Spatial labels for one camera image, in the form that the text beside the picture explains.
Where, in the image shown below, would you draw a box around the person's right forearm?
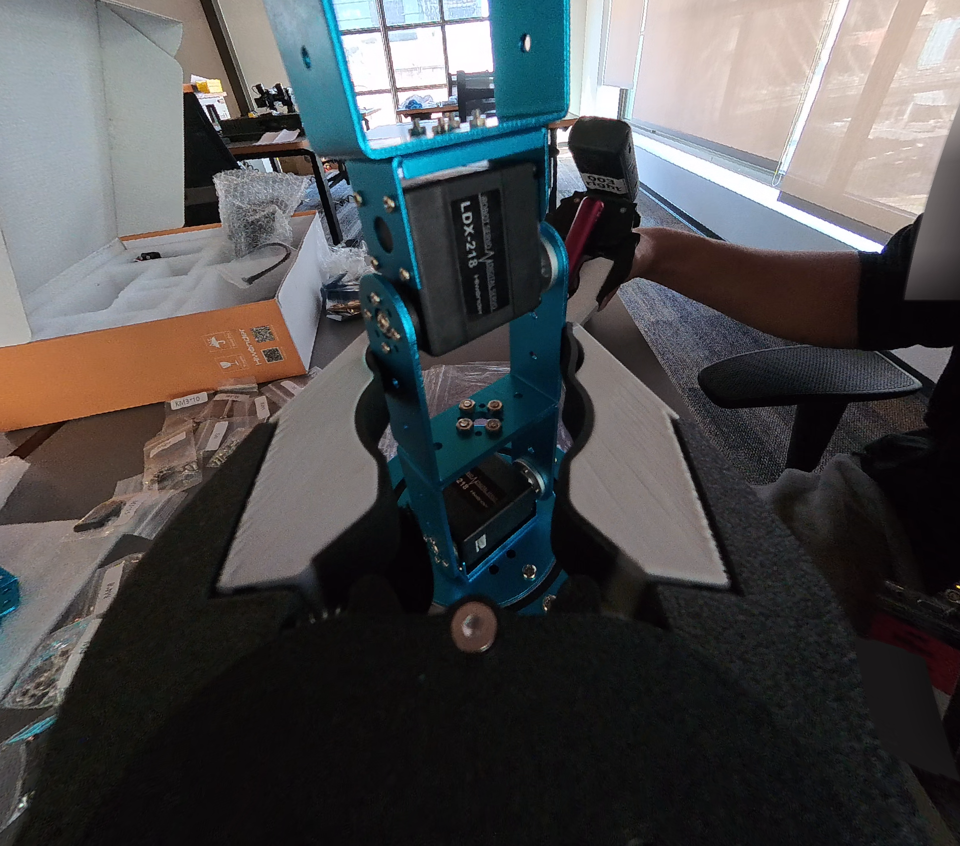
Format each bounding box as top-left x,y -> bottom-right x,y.
675,216 -> 931,352

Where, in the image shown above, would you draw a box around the person's grey trouser leg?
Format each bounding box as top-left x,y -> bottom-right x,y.
763,452 -> 927,610

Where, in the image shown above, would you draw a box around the blue hobby robot arm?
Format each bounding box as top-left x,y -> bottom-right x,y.
227,0 -> 579,618

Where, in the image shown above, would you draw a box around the person's right hand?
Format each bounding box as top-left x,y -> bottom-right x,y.
628,227 -> 680,283

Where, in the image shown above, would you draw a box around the bubble wrap bag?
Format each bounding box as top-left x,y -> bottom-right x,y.
213,168 -> 310,259

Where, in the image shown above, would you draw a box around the beige roller blinds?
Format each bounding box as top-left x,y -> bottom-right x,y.
600,0 -> 960,254

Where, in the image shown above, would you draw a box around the clear bag of brass parts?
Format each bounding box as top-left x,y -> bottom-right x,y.
318,244 -> 372,320

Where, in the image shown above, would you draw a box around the pile of small screw bags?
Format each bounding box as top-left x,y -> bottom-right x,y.
0,369 -> 331,749

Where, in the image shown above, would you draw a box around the red handled screwdriver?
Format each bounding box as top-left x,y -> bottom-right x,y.
564,197 -> 606,265

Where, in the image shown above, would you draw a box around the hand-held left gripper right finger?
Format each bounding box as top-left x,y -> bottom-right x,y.
555,324 -> 735,592

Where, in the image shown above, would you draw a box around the large grid window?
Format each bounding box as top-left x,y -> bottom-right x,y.
303,0 -> 601,134

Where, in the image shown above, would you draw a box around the orange and white cardboard box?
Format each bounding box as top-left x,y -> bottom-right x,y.
0,0 -> 325,432

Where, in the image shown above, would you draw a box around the short black cable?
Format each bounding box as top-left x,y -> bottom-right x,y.
223,243 -> 295,289

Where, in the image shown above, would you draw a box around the black equipment on table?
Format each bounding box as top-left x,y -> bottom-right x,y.
249,81 -> 300,116

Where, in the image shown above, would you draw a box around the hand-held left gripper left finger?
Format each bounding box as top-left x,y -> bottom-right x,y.
216,334 -> 410,598

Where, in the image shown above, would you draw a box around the wooden background table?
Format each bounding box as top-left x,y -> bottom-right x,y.
225,137 -> 348,248

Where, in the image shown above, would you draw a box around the black office chair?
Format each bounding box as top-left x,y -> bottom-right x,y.
697,343 -> 925,475

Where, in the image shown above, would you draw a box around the black background chair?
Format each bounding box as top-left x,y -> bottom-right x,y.
448,70 -> 498,121

